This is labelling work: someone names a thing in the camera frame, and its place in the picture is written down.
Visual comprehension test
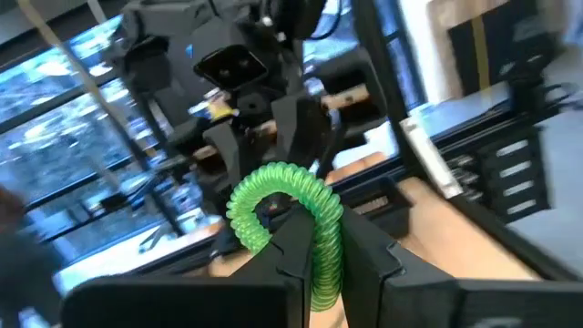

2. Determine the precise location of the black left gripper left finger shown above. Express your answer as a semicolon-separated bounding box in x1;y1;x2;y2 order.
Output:
230;208;316;328

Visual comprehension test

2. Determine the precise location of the black aluminium table frame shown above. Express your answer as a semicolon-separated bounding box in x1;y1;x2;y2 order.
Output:
336;104;583;282

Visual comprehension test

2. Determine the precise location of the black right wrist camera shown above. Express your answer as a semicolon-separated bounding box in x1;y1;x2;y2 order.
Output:
193;43;270;92

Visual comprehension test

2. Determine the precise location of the white cable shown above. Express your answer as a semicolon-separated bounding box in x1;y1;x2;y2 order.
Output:
17;0;138;154

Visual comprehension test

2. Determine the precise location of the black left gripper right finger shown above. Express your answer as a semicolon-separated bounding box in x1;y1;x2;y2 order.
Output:
341;207;456;328

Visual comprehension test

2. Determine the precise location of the green spiral coil wristband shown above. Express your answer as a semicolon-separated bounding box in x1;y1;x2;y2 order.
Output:
226;161;345;313

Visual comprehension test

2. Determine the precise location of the person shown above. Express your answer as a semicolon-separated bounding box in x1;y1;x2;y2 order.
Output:
0;184;63;328

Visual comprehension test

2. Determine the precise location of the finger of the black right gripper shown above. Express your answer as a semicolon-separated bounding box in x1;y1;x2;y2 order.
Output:
272;94;341;177
203;121;242;188

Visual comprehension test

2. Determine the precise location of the silver metal strip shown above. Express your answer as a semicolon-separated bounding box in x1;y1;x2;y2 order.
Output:
399;116;464;200

